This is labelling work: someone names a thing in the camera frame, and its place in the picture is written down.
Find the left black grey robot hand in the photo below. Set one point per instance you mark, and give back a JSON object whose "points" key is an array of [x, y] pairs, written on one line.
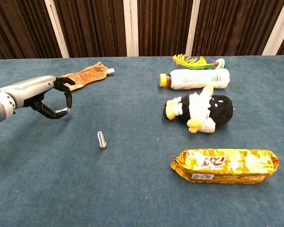
{"points": [[30, 89]]}

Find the orange spout drink pouch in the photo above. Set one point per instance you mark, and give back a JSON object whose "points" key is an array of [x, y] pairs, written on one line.
{"points": [[90, 73]]}

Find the dark brown pleated curtain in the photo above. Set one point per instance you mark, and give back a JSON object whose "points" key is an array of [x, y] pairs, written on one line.
{"points": [[97, 28]]}

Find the teal felt table cloth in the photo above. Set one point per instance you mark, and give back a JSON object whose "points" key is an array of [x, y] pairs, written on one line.
{"points": [[132, 201]]}

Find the white bottle with yellow cap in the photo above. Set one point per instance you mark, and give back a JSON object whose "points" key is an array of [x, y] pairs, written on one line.
{"points": [[198, 79]]}

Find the black white plush doll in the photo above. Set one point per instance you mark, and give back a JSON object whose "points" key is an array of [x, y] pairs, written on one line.
{"points": [[220, 108]]}

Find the yellow green feather shuttlecock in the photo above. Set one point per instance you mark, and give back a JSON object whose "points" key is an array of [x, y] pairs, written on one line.
{"points": [[220, 63]]}

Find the golden foil snack package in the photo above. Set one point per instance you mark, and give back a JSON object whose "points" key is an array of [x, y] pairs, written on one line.
{"points": [[239, 165]]}

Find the white frame post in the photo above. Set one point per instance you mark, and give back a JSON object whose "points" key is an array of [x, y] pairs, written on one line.
{"points": [[279, 28], [57, 30], [192, 28], [131, 28]]}

